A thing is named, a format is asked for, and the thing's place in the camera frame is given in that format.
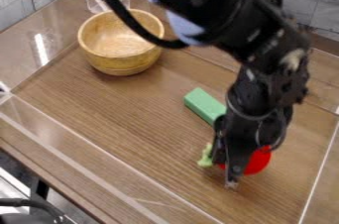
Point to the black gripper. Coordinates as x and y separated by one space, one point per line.
242 133

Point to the red plush fruit green leaf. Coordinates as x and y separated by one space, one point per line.
257 165

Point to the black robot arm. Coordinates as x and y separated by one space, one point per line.
257 32

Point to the green rectangular block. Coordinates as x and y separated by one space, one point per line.
205 105

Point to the wooden bowl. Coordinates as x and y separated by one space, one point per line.
114 49

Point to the black metal table leg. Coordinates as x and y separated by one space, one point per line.
42 189

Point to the clear acrylic tray wall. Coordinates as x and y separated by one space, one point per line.
115 143

